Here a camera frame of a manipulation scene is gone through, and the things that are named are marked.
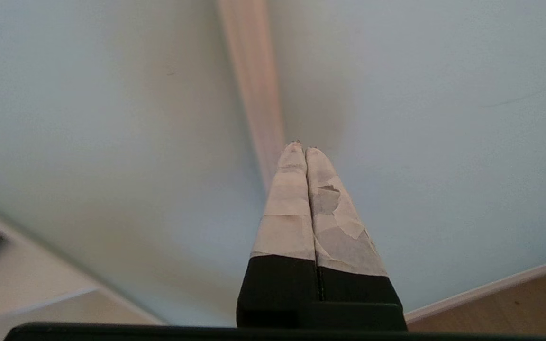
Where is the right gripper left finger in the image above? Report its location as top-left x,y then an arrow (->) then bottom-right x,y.
236,141 -> 321,329

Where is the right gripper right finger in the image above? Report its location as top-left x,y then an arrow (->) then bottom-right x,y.
305,147 -> 408,331

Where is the light wooden door edge strip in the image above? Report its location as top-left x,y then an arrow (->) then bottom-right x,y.
216,0 -> 287,191

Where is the white wardrobe bottom rail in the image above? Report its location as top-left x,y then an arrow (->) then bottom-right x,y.
403,253 -> 546,325

